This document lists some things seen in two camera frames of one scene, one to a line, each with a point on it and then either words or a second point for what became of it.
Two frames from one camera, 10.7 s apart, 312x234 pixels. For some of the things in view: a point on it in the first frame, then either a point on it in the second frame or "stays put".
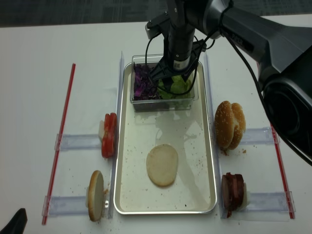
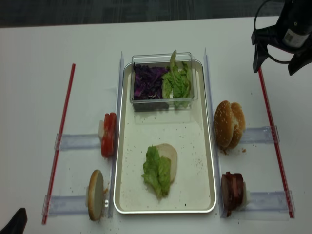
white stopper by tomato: x=101 y=130 stays put
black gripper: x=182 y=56 -> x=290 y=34
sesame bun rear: x=239 y=125 stays put
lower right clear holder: x=270 y=202 stays put
